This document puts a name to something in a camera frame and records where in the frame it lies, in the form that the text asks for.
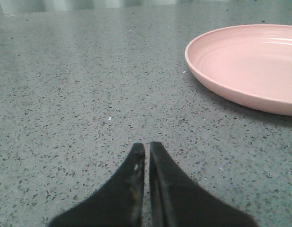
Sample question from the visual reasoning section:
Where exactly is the pink plate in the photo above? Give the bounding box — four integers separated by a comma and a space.
185, 24, 292, 116

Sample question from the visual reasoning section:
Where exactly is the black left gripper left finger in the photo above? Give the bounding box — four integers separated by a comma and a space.
49, 143, 145, 227

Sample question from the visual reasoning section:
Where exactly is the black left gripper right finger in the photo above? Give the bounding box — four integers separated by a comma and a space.
149, 142, 257, 227

